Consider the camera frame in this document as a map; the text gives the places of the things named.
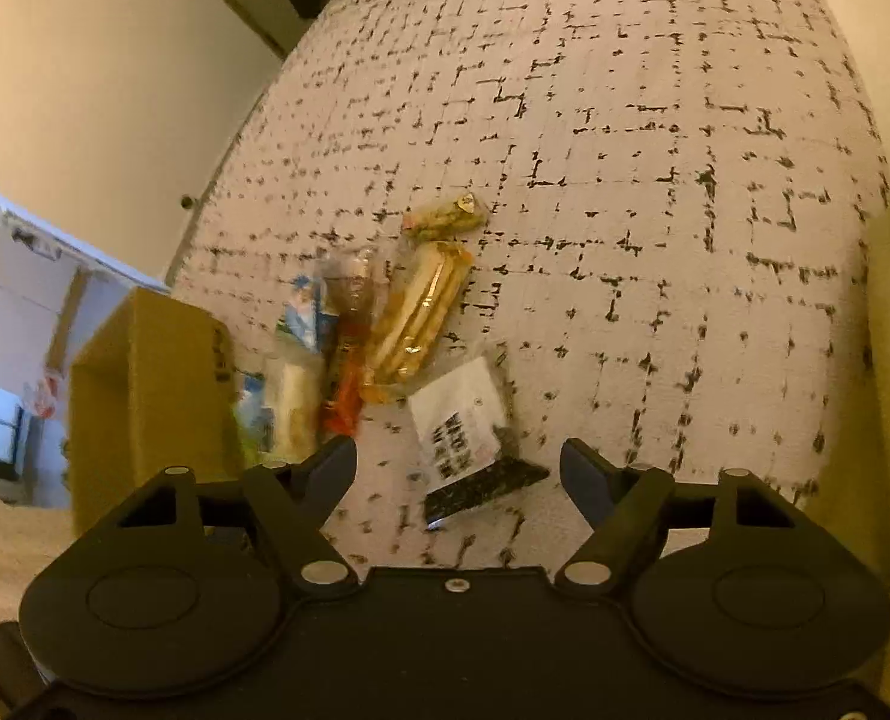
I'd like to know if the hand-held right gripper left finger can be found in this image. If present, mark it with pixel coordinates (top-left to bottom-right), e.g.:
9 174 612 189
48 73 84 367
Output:
116 435 361 595

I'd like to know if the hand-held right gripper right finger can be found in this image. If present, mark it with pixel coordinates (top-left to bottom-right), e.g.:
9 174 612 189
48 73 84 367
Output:
557 439 800 595

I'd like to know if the green and cream snack packet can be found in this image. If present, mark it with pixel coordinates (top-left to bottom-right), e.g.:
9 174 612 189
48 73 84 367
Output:
233 351 327 467

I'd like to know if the orange snack packet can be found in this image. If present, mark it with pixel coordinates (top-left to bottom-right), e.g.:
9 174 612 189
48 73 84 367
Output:
319 313 367 437

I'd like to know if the clear packet white label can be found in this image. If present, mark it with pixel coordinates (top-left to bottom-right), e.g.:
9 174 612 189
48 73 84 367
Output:
407 356 552 532

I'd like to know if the blue and white snack packet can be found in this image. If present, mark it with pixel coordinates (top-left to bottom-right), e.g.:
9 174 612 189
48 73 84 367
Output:
274 276 335 355

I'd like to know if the golden cracker packet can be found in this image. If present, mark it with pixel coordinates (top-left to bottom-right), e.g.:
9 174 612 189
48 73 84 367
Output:
361 238 474 404

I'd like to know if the clear packet with brown snack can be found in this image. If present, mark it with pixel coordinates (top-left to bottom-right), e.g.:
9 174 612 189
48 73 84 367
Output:
323 246 387 320

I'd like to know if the brown cardboard box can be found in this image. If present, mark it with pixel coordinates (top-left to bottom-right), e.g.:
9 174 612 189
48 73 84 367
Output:
68 286 245 537

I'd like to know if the green and gold snack packet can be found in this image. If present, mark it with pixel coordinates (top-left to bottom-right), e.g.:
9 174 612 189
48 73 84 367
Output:
403 193 489 242

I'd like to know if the patterned white blanket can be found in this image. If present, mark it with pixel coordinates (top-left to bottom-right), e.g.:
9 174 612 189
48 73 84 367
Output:
167 0 890 578

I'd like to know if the red and white bag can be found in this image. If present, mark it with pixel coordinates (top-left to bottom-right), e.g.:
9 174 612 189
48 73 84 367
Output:
23 369 65 419

